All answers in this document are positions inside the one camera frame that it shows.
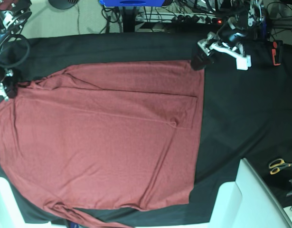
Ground white power strip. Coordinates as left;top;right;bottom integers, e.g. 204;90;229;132
176;14;229;26

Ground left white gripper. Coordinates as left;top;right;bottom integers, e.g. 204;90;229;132
191;32;252;70

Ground orange and black clamp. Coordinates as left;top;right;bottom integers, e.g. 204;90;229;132
272;40;283;66

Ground yellow-handled scissors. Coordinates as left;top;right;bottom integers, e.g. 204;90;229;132
268;158;292;175

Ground red long-sleeve T-shirt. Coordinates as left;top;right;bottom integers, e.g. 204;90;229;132
0;60;205;228

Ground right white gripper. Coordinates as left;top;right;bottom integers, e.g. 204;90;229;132
0;82;29;101

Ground black round base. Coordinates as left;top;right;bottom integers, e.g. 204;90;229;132
48;0;79;10

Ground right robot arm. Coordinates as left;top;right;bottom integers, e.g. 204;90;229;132
0;0;32;101

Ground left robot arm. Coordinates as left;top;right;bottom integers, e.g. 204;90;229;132
191;0;265;70

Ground black stand post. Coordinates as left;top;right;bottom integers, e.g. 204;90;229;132
120;7;138;33

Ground blue plastic box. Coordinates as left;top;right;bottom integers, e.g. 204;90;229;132
99;0;164;7

